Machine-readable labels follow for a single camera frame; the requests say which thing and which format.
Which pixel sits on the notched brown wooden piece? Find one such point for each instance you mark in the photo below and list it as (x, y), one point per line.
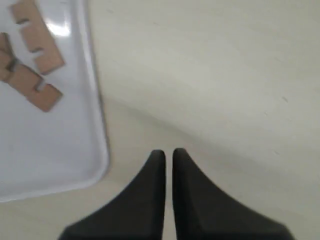
(7, 58)
(28, 83)
(37, 36)

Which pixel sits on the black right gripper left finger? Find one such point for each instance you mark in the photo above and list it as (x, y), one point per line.
(137, 213)

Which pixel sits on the white plastic tray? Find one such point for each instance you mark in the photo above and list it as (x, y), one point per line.
(66, 148)

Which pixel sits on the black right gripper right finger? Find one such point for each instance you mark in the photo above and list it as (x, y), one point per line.
(202, 211)

